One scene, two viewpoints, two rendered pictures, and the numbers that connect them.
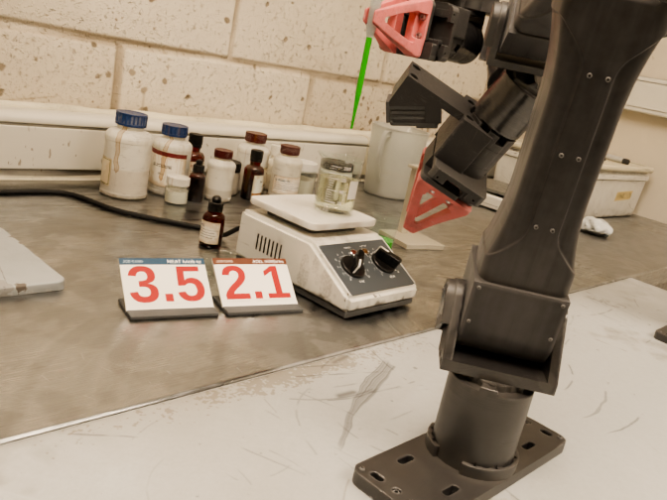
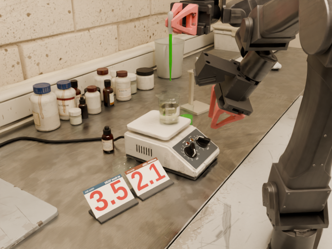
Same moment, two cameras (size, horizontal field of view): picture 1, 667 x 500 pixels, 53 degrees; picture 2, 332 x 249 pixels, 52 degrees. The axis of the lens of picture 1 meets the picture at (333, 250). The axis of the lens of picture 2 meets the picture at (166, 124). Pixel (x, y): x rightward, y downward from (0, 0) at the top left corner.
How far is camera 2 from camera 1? 22 cm
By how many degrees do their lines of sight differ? 12
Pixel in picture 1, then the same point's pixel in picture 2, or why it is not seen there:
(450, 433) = not seen: outside the picture
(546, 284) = (319, 185)
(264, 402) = not seen: outside the picture
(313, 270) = (172, 159)
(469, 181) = (243, 103)
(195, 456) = not seen: outside the picture
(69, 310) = (69, 228)
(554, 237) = (322, 167)
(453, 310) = (274, 201)
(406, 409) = (248, 232)
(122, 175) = (46, 119)
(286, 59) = (103, 20)
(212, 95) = (72, 53)
